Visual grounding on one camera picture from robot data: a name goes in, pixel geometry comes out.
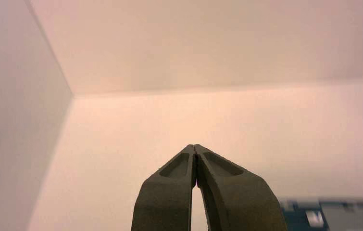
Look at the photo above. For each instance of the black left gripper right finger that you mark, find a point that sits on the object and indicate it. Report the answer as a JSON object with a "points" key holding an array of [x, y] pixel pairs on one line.
{"points": [[238, 201]]}

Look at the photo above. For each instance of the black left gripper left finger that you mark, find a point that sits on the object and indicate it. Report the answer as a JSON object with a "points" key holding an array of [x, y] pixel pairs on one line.
{"points": [[165, 197]]}

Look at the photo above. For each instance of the dark blue slider panel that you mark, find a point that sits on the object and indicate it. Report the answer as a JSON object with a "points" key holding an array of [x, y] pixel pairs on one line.
{"points": [[296, 221]]}

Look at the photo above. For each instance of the dark green task board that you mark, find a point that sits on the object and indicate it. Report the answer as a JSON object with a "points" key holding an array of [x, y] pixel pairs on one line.
{"points": [[299, 223]]}

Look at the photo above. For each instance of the grey panel with white window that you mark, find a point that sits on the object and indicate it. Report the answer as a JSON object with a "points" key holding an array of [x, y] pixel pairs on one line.
{"points": [[353, 216]]}

